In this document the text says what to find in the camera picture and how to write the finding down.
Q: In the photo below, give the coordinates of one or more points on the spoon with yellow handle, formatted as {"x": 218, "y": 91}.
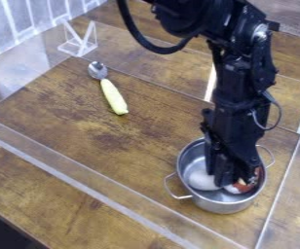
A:
{"x": 98, "y": 71}

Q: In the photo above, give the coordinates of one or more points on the clear acrylic triangular stand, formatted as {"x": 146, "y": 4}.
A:
{"x": 78, "y": 46}

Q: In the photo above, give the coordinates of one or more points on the clear acrylic front barrier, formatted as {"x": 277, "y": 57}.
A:
{"x": 142, "y": 209}

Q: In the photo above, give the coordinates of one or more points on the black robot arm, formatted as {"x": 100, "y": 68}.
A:
{"x": 239, "y": 40}

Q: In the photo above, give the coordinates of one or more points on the silver pot with handles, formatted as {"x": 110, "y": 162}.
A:
{"x": 220, "y": 200}

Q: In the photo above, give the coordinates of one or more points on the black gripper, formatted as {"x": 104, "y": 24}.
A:
{"x": 233, "y": 127}

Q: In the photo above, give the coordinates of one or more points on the black bar on table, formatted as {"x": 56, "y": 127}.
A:
{"x": 273, "y": 25}

